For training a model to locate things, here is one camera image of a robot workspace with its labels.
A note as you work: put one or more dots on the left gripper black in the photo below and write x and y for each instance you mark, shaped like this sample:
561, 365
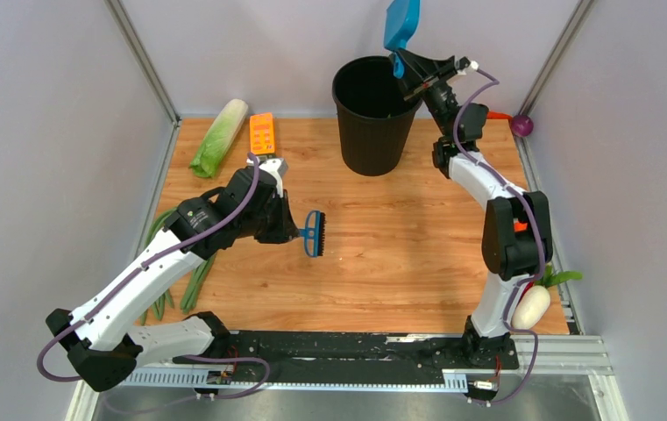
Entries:
287, 228

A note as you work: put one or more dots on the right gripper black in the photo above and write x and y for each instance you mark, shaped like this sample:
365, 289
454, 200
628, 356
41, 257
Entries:
419, 69

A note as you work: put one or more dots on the blue hand brush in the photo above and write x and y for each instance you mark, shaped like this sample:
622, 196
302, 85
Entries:
313, 234

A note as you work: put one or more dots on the blue dustpan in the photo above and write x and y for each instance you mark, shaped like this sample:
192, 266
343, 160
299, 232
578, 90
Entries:
402, 19

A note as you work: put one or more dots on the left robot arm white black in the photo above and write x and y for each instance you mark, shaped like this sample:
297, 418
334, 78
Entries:
102, 341

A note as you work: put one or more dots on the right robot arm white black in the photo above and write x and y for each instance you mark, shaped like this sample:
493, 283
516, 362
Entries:
516, 242

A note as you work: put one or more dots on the black plastic trash bin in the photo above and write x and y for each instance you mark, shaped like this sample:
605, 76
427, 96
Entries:
374, 119

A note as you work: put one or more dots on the carrot toy back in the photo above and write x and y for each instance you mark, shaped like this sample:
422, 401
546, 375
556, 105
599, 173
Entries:
498, 115

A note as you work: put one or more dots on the carrot toy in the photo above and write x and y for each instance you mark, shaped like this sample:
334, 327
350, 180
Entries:
520, 226
498, 115

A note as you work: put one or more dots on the orange carton box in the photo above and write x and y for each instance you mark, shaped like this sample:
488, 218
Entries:
262, 135

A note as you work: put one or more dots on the napa cabbage toy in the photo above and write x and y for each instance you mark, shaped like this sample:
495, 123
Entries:
218, 139

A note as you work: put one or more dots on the purple onion toy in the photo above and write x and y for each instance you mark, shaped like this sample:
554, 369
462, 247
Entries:
521, 125

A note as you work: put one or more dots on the green long beans bundle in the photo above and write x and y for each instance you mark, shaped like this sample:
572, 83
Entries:
198, 276

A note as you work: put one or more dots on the carrot toy right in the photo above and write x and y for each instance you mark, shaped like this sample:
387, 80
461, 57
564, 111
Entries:
520, 226

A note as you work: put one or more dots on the white radish toy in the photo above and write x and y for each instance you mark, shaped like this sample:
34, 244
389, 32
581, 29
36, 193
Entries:
536, 300

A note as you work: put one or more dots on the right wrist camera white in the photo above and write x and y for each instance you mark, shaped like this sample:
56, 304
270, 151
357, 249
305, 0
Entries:
465, 66

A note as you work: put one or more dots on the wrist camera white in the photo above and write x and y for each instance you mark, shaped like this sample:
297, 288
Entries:
275, 166
465, 66

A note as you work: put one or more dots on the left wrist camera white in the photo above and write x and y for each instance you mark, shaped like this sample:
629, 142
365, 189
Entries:
275, 166

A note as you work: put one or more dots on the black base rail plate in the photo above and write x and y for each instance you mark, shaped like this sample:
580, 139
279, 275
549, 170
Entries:
360, 358

